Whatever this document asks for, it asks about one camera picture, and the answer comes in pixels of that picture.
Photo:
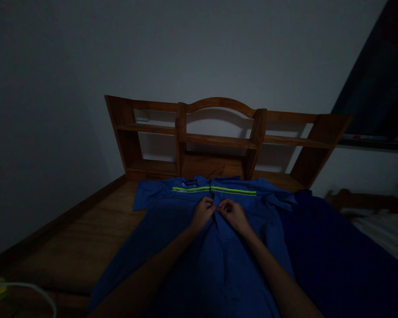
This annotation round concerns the person's right fingers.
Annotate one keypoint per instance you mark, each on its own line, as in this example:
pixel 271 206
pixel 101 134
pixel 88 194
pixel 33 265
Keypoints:
pixel 226 206

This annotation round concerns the person's left fingers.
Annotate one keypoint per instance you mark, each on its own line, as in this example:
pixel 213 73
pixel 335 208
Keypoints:
pixel 209 202

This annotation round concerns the blue work shirt reflective stripe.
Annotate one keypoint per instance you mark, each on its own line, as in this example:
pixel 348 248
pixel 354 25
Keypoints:
pixel 202 245

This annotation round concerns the wooden desk shelf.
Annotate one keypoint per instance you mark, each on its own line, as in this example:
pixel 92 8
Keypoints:
pixel 219 139

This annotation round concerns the person's left hand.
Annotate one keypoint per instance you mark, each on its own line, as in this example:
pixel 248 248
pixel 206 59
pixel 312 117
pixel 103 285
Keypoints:
pixel 203 212

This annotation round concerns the person's right hand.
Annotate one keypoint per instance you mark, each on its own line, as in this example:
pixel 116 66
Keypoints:
pixel 233 213

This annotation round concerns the dark blue cloth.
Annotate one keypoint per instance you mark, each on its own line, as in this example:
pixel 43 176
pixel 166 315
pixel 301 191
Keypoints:
pixel 338 258

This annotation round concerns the dark blue curtain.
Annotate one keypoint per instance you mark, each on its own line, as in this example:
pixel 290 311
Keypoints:
pixel 374 76

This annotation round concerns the person's left thumb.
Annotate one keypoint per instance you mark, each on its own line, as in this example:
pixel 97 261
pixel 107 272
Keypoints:
pixel 211 211

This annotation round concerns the white wall socket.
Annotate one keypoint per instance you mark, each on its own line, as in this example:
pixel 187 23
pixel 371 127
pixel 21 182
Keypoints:
pixel 141 115

